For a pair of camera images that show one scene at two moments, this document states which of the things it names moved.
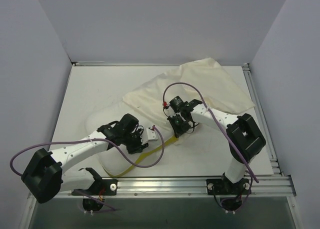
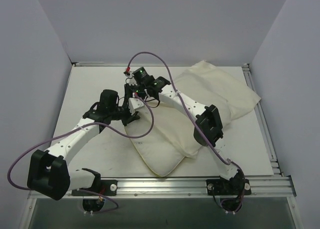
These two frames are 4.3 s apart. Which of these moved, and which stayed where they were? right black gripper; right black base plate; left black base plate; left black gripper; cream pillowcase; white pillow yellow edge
Moved: white pillow yellow edge; left black gripper; right black gripper; cream pillowcase
Stayed: right black base plate; left black base plate
